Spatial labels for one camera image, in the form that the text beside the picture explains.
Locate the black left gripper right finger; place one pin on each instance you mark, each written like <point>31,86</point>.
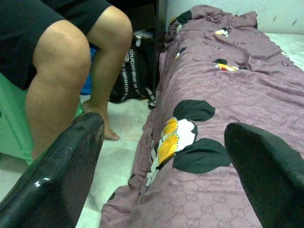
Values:
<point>273,180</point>

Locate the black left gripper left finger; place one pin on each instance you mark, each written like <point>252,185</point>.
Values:
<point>52,178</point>

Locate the green plastic stool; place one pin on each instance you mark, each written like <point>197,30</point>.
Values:
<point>12,118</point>

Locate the purple printed blanket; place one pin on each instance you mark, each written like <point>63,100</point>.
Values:
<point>237,95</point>

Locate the blue plastic bag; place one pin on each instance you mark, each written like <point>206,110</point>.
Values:
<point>86,83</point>

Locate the person in black clothes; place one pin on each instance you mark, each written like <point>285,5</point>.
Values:
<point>59,71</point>

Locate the black bag with white lettering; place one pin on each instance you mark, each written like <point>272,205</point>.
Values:
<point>135,76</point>

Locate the white quilted mattress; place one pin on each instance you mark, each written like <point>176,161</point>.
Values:
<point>292,45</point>

